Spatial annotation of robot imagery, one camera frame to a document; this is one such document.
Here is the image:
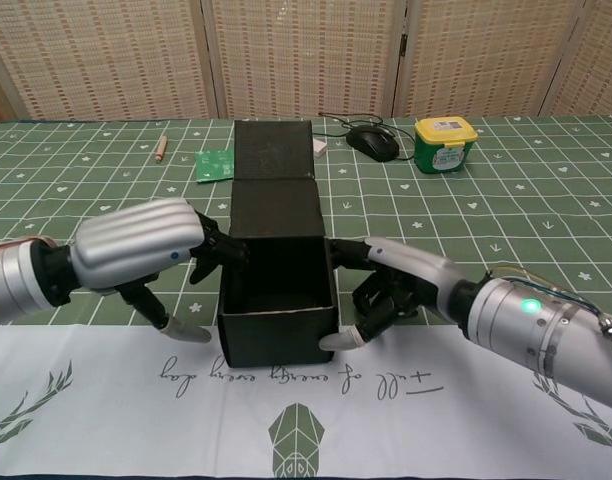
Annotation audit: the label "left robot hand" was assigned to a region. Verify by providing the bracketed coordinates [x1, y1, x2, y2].
[68, 197, 251, 345]

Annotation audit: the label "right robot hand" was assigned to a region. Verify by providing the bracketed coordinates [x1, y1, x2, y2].
[318, 235, 470, 351]

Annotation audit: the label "black paper box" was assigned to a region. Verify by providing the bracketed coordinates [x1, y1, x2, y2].
[216, 118, 337, 369]

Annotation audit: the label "green sachet packet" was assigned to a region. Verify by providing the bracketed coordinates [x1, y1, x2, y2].
[195, 148, 236, 184]

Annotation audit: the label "yellow-lidded green container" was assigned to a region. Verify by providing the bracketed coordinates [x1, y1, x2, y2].
[413, 116, 479, 175]

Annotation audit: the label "black computer mouse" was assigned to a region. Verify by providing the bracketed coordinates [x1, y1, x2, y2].
[345, 124, 400, 162]

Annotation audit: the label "green grid tablecloth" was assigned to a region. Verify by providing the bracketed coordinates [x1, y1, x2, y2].
[0, 115, 612, 480]

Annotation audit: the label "bamboo folding screen panel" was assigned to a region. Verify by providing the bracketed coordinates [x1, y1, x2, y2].
[0, 0, 222, 121]
[393, 0, 595, 119]
[200, 0, 412, 120]
[540, 0, 612, 117]

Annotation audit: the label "coloured right wrist wires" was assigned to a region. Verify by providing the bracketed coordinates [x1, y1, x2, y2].
[485, 267, 610, 319]

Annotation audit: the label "black mouse cable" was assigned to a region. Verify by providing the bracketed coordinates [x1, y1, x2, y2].
[318, 112, 417, 162]

